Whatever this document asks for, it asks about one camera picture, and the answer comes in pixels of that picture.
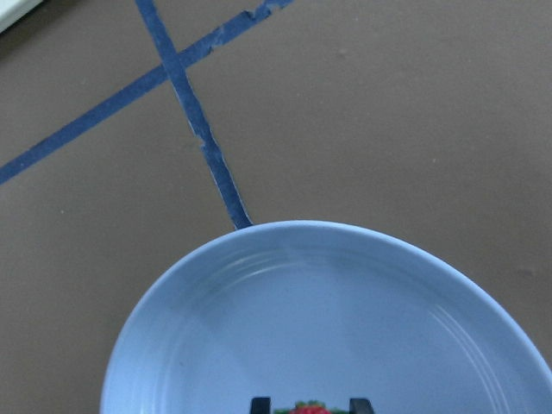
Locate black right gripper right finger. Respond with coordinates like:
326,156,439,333
349,398,373,414

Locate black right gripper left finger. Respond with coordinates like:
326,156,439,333
251,397,271,414

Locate red strawberry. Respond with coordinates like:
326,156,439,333
273,400,335,414

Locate blue plate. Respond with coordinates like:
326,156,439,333
100,221,551,413

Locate cream bear tray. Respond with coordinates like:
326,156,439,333
0,0,42,33

